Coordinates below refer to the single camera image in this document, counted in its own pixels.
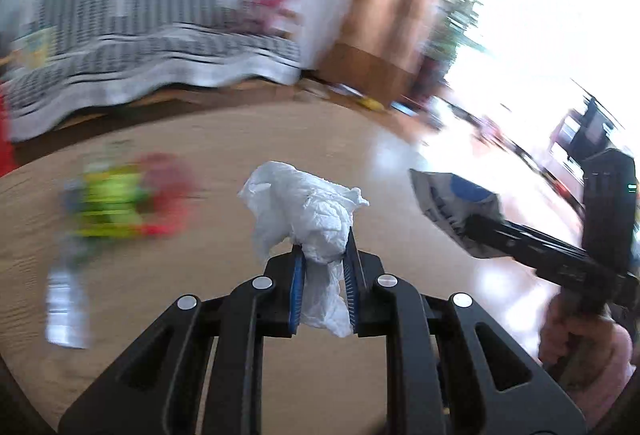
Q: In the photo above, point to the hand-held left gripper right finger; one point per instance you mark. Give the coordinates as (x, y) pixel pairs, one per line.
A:
(350, 295)

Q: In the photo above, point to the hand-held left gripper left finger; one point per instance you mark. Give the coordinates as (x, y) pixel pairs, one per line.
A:
(297, 290)

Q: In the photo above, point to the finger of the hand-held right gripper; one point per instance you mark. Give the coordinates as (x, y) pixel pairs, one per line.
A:
(525, 242)

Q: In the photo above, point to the white tissue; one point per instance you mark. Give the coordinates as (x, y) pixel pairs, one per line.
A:
(305, 210)

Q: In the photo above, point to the blue and white packet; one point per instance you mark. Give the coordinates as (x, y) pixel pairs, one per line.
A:
(450, 200)

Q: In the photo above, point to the person's right hand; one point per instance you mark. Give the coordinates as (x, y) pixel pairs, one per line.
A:
(565, 335)

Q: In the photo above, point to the red crumpled wrapper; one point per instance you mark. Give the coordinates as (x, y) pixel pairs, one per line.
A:
(167, 190)

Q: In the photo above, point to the green snack packet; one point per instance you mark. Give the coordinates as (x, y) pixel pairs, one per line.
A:
(110, 200)

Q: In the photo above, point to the green potted plant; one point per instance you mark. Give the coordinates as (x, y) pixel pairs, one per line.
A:
(457, 25)

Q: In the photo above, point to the brown wooden door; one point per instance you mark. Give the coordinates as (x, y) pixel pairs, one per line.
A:
(380, 15)

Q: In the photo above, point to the pink cartoon pillow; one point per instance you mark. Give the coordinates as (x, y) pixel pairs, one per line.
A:
(272, 12)

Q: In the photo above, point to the black-white striped sofa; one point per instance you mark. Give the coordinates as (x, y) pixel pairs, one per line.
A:
(150, 50)

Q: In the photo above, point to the red plastic chair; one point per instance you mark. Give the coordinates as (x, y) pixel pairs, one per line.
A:
(4, 135)

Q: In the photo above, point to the colourful picture book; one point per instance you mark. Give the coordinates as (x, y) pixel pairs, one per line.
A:
(35, 47)

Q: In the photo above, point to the wooden sofa frame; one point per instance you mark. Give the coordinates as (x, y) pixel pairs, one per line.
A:
(190, 94)

